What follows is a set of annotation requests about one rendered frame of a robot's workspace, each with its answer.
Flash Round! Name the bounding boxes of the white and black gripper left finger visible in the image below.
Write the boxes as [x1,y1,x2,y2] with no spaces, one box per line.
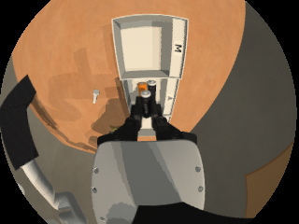
[97,96,142,147]

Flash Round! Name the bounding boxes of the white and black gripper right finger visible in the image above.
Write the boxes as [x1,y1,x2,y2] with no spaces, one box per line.
[150,95,197,145]

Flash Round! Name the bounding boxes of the black battery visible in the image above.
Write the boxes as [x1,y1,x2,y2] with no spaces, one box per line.
[148,80,156,97]
[140,90,150,119]

